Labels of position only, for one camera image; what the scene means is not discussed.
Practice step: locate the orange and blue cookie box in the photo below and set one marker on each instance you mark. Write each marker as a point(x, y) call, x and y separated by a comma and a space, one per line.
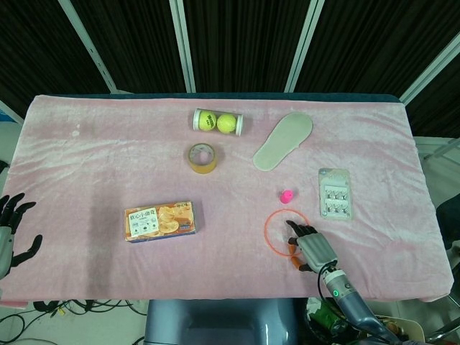
point(161, 223)

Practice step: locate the black and grey right robot hand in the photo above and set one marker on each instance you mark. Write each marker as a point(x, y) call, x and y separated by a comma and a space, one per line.
point(316, 248)

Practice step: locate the white partition post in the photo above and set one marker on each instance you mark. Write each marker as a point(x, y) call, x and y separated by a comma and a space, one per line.
point(93, 50)
point(182, 43)
point(305, 43)
point(431, 68)

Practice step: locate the yellow packing tape roll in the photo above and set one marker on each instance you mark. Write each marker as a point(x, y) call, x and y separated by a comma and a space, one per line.
point(203, 166)

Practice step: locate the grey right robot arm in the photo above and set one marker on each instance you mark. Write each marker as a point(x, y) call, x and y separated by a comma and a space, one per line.
point(350, 300)

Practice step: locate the black and grey left robot hand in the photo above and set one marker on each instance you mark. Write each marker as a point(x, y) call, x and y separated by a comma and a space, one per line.
point(6, 244)

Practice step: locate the grey shoe insole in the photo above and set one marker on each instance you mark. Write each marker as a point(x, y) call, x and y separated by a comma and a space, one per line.
point(284, 140)

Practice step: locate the pink plush table cloth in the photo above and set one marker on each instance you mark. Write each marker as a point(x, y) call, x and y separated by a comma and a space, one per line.
point(108, 172)

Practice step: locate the blister pack of clips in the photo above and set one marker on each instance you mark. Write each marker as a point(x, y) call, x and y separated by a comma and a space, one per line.
point(335, 194)

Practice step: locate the black chair seat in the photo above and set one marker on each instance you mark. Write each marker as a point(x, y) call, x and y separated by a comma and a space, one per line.
point(450, 219)

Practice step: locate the yellow tennis ball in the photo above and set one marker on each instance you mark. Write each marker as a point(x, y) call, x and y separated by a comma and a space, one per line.
point(208, 121)
point(226, 124)

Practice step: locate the white metal rack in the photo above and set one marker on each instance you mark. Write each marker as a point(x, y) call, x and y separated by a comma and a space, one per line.
point(436, 147)

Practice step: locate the clear tennis ball tube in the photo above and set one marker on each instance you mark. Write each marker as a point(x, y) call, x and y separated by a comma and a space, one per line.
point(197, 120)

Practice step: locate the small pink object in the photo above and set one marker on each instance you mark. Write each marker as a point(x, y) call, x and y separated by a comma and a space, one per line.
point(286, 196)

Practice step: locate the blue-grey robot torso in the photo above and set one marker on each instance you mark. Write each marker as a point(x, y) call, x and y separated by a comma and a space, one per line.
point(219, 323)

